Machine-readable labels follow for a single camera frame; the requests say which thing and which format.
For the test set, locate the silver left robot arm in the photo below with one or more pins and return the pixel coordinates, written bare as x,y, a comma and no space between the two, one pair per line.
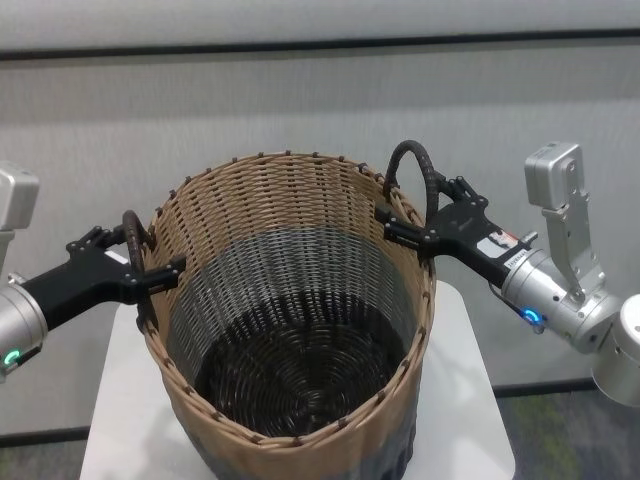
20,320

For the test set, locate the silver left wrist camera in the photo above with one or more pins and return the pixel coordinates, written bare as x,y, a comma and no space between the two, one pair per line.
17,200

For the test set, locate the tan wicker clothes basket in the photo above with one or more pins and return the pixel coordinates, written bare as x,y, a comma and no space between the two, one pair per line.
300,225

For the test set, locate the white board black edge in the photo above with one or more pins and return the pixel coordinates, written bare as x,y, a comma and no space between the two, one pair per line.
300,20

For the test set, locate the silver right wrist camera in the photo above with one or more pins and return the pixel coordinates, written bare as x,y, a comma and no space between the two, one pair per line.
555,170

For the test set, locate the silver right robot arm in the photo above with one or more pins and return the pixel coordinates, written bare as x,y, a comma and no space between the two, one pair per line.
540,285

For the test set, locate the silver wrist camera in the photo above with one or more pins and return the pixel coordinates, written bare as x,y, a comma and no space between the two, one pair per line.
17,200
555,170

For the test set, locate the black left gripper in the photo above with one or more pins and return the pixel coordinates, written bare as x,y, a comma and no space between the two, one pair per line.
80,285

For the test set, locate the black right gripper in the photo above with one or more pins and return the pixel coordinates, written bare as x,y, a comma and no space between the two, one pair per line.
465,230

